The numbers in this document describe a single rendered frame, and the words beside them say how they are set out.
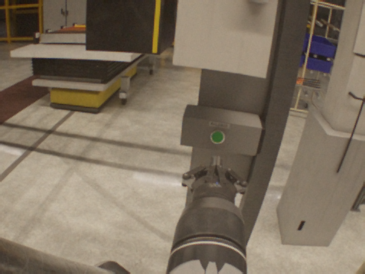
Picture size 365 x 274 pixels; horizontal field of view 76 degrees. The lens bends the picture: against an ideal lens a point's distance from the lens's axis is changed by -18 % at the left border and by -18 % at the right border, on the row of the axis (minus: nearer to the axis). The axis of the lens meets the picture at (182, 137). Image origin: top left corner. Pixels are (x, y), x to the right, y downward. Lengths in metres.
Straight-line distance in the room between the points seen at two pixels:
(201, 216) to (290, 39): 0.47
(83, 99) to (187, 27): 3.15
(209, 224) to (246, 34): 0.35
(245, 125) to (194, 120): 0.12
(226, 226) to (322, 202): 1.52
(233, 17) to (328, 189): 1.44
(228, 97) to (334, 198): 1.28
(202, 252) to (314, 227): 1.71
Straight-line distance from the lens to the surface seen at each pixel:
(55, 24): 8.45
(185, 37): 0.54
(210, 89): 0.74
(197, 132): 0.70
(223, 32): 0.54
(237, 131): 0.69
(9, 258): 0.28
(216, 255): 0.34
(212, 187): 0.46
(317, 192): 1.79
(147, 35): 0.57
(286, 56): 0.69
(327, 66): 4.21
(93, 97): 3.55
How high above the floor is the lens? 1.46
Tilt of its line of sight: 28 degrees down
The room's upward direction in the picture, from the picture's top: 6 degrees clockwise
